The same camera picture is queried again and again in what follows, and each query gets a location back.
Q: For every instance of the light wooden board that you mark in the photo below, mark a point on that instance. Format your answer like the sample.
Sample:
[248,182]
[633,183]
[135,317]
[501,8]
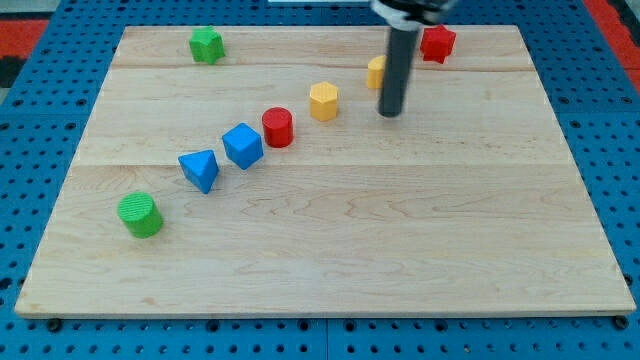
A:
[468,205]

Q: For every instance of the blue triangle block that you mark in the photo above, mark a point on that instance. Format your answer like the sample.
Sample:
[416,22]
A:
[200,168]

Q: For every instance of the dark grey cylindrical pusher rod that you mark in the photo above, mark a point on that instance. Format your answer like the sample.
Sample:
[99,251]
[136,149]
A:
[398,64]

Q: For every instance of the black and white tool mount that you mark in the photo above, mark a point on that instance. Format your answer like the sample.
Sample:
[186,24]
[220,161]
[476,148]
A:
[409,15]

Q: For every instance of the red star block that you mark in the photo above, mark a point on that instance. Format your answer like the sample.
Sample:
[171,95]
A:
[437,43]

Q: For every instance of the green star block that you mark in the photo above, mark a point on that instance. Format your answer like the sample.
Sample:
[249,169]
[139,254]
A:
[206,45]

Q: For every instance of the green cylinder block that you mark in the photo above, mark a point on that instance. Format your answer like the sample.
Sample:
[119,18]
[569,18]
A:
[140,214]

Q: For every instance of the red cylinder block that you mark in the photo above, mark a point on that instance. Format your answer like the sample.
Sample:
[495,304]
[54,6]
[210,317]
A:
[277,125]

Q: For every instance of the blue cube block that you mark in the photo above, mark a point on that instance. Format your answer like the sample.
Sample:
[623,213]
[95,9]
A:
[243,146]

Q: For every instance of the yellow hexagon block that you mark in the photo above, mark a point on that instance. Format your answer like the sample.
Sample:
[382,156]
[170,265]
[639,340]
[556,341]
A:
[323,99]

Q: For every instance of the yellow block behind rod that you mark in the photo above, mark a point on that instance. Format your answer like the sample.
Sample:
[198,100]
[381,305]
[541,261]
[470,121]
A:
[375,72]

